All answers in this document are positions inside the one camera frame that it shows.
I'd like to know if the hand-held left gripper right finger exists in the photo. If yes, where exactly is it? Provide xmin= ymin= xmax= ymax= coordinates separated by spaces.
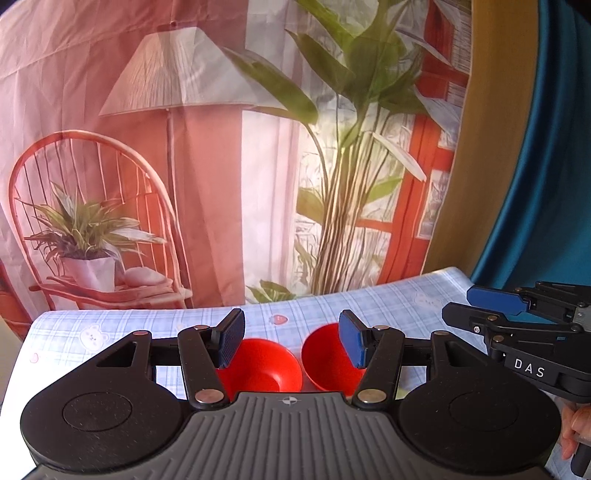
xmin=338 ymin=310 xmax=490 ymax=409

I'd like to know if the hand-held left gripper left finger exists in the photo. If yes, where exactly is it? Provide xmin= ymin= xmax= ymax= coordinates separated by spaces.
xmin=95 ymin=309 xmax=245 ymax=411

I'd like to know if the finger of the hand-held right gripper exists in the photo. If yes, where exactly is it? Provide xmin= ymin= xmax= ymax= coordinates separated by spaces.
xmin=466 ymin=281 xmax=591 ymax=322
xmin=442 ymin=302 xmax=585 ymax=344

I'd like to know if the red bowl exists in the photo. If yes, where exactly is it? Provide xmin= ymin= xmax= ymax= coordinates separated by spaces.
xmin=301 ymin=323 xmax=371 ymax=394
xmin=216 ymin=338 xmax=304 ymax=394

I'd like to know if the person's right hand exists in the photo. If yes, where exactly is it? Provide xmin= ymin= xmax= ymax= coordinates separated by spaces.
xmin=558 ymin=401 xmax=591 ymax=461

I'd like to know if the blue checked tablecloth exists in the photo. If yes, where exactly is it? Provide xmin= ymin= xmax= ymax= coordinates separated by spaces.
xmin=8 ymin=267 xmax=575 ymax=480

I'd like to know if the blue curtain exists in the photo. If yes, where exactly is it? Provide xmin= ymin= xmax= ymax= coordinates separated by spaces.
xmin=470 ymin=0 xmax=591 ymax=296

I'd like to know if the printed room backdrop cloth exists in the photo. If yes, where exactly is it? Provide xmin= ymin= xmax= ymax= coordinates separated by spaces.
xmin=0 ymin=0 xmax=475 ymax=344

